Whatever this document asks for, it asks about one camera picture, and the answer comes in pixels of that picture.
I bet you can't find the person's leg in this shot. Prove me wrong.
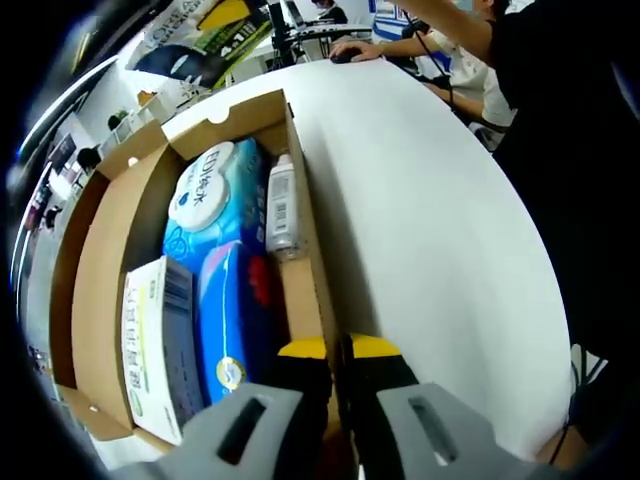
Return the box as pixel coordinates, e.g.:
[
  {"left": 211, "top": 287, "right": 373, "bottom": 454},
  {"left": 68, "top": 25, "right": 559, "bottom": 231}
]
[{"left": 537, "top": 422, "right": 594, "bottom": 470}]

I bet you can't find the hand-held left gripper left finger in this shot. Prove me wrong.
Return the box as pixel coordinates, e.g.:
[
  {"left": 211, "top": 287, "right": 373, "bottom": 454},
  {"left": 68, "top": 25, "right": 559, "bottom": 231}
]
[{"left": 114, "top": 338, "right": 334, "bottom": 480}]

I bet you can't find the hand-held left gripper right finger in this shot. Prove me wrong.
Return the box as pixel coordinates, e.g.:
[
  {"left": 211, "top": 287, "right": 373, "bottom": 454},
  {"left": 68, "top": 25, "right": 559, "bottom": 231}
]
[{"left": 339, "top": 332, "right": 564, "bottom": 480}]

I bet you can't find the blue soft tissue pack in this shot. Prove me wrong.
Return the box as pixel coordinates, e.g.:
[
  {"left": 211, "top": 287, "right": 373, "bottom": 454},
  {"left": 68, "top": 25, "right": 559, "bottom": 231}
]
[{"left": 196, "top": 242, "right": 282, "bottom": 407}]

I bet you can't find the brown cardboard shoe box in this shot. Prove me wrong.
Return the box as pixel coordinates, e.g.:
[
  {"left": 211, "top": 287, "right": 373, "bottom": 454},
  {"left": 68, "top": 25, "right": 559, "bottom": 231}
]
[{"left": 48, "top": 88, "right": 342, "bottom": 448}]

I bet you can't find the person's black shirt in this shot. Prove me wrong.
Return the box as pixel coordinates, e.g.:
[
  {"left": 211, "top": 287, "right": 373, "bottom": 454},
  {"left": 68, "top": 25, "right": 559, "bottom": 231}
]
[{"left": 487, "top": 0, "right": 640, "bottom": 451}]

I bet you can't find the white green medicine box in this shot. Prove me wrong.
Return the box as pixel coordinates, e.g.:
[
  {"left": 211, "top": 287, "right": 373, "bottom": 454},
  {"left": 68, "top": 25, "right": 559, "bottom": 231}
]
[{"left": 121, "top": 255, "right": 207, "bottom": 447}]

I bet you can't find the silver foil sachet pack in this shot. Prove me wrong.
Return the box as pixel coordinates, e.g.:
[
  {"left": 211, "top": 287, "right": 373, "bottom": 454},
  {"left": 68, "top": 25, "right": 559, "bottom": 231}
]
[{"left": 123, "top": 0, "right": 275, "bottom": 95}]

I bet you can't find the grey keyboard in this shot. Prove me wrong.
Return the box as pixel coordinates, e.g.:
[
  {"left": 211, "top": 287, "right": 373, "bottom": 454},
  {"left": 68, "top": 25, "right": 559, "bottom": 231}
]
[{"left": 298, "top": 22, "right": 374, "bottom": 42}]

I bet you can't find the white plastic bottle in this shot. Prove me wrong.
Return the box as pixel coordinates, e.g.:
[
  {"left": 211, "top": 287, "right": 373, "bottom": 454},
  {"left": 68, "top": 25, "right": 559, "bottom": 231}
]
[{"left": 264, "top": 152, "right": 308, "bottom": 263}]

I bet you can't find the desk monitor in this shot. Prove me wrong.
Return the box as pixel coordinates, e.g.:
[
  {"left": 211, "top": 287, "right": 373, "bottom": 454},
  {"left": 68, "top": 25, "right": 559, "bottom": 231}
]
[{"left": 269, "top": 0, "right": 307, "bottom": 31}]

